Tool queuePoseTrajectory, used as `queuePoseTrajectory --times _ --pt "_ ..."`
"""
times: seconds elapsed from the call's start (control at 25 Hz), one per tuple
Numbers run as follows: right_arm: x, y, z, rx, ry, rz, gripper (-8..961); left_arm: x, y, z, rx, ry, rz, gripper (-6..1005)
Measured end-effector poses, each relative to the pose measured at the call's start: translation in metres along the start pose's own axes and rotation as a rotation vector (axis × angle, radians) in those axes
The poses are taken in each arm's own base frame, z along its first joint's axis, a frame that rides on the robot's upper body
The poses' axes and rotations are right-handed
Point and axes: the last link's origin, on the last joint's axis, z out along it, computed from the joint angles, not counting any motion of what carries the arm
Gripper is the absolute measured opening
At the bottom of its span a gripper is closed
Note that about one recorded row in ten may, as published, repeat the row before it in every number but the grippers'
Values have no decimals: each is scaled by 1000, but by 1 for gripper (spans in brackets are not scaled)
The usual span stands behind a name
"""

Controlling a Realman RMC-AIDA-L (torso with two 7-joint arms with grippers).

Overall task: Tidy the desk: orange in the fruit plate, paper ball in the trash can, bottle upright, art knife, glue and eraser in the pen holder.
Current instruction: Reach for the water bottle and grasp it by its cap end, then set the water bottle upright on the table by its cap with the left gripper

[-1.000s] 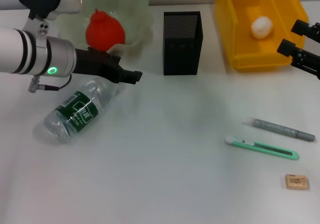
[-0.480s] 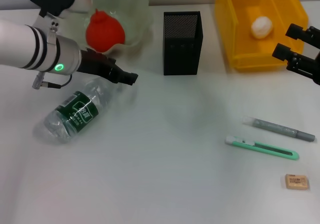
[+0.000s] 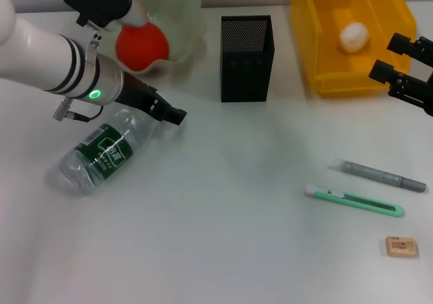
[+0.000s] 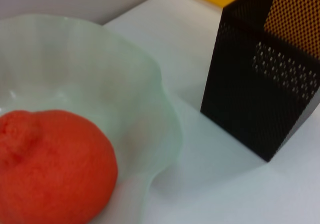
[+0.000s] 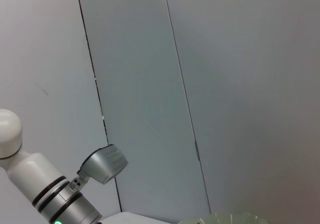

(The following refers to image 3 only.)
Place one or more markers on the green utility knife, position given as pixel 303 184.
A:
pixel 358 203

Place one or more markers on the black mesh pen holder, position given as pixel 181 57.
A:
pixel 245 77

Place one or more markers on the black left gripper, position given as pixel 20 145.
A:
pixel 138 95

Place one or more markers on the white paper ball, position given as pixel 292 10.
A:
pixel 353 37

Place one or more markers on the beige eraser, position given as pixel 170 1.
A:
pixel 402 247

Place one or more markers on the yellow plastic bin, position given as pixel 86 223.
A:
pixel 324 46

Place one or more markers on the clear green-label water bottle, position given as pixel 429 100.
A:
pixel 101 153

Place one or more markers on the orange fruit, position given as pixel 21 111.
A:
pixel 142 46

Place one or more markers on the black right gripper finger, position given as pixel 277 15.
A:
pixel 399 42
pixel 382 69

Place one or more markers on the grey marker pen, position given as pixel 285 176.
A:
pixel 375 174

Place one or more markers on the left silver mount clamp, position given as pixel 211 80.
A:
pixel 94 45

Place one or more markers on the translucent green fruit plate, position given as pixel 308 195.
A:
pixel 184 19

